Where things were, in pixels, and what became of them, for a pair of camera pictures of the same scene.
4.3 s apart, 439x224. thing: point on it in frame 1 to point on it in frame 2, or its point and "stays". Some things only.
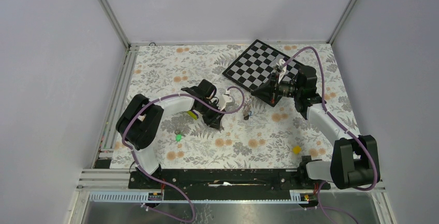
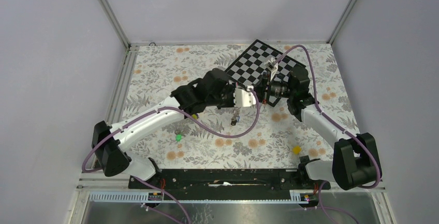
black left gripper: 214,121 to 231,88
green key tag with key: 178,135 stays
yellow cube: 296,150 stays
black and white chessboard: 254,66 stays
